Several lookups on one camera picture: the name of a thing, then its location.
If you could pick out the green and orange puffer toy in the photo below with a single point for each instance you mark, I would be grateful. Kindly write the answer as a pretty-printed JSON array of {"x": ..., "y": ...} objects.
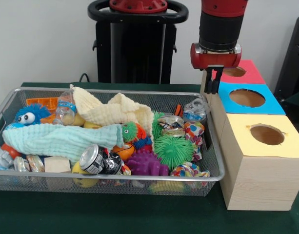
[{"x": 129, "y": 129}]

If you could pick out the cream cloth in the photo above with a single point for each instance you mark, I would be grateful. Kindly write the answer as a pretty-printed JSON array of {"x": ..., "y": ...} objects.
[{"x": 110, "y": 112}]

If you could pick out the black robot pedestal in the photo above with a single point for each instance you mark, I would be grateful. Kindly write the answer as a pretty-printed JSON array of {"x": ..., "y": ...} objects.
[{"x": 137, "y": 53}]

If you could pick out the clear mesh bin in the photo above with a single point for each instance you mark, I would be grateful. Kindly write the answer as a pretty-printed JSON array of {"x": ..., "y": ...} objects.
[{"x": 164, "y": 189}]

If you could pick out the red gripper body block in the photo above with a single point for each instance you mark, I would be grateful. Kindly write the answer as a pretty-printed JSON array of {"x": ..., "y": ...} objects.
[{"x": 215, "y": 59}]

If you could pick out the crushed black can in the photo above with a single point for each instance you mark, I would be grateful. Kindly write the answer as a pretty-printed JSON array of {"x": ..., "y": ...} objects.
[{"x": 93, "y": 158}]

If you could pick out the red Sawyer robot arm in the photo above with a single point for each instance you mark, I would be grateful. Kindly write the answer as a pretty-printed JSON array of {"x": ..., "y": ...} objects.
[{"x": 220, "y": 29}]

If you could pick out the mint green cloth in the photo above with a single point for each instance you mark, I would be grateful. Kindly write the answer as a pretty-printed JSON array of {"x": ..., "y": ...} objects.
[{"x": 56, "y": 141}]

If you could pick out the purple spiky rubber ball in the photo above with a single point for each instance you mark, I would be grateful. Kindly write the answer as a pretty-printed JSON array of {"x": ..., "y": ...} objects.
[{"x": 144, "y": 163}]

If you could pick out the clear plastic bottle blue label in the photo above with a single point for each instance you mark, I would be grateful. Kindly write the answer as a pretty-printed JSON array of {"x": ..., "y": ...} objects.
[{"x": 65, "y": 114}]

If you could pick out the clear plastic packet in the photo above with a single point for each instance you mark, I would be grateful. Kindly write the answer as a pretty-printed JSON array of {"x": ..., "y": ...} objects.
[{"x": 195, "y": 109}]

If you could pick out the orange striped tiger plush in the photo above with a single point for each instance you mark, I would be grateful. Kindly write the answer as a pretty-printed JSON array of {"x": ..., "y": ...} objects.
[{"x": 179, "y": 109}]

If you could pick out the green spiky rubber ball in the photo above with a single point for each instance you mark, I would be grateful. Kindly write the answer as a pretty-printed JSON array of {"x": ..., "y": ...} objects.
[{"x": 172, "y": 151}]

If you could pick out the wooden box with three holes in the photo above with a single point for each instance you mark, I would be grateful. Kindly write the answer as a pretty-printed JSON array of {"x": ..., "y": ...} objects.
[{"x": 259, "y": 180}]

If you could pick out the black standing panel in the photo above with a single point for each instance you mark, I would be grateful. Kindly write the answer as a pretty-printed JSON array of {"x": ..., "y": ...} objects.
[{"x": 293, "y": 61}]

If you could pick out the blue fuzzy toy with eyes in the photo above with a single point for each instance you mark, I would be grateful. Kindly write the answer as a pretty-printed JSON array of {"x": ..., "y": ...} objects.
[{"x": 37, "y": 112}]

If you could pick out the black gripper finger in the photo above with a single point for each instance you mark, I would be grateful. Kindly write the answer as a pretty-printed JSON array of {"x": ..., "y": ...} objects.
[
  {"x": 208, "y": 83},
  {"x": 216, "y": 83}
]

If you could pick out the orange plastic tray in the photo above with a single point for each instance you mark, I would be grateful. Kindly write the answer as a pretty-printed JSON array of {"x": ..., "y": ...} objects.
[{"x": 42, "y": 101}]

